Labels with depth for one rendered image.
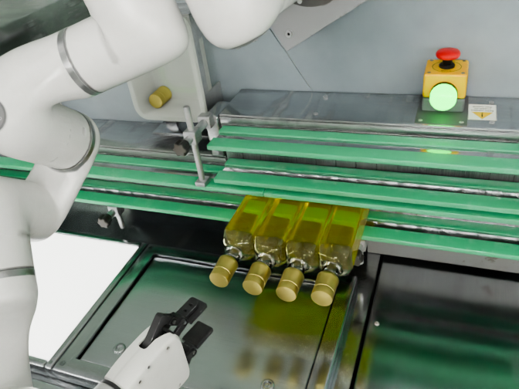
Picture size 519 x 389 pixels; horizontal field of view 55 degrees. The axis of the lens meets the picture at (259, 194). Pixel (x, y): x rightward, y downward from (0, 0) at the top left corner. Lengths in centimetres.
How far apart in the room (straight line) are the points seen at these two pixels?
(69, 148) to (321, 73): 54
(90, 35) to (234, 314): 56
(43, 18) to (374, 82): 121
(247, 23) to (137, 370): 45
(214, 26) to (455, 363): 66
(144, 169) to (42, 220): 42
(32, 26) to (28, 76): 120
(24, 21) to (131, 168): 84
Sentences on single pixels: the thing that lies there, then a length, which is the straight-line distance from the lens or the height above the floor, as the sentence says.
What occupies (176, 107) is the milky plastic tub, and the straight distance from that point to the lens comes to 113.
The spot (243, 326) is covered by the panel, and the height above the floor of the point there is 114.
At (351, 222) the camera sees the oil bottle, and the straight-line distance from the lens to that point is 87.
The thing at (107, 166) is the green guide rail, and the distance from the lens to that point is 115.
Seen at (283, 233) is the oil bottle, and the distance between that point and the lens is 87.
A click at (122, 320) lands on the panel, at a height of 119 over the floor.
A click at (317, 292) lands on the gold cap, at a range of 78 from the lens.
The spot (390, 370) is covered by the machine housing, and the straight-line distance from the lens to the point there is 91.
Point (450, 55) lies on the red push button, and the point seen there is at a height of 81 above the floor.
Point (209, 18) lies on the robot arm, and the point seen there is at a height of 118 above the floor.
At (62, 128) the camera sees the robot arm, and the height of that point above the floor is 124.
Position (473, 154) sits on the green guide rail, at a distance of 87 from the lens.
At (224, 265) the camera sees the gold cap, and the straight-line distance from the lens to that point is 84.
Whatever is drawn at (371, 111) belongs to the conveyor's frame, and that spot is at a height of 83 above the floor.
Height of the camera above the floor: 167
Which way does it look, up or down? 48 degrees down
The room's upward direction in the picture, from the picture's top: 150 degrees counter-clockwise
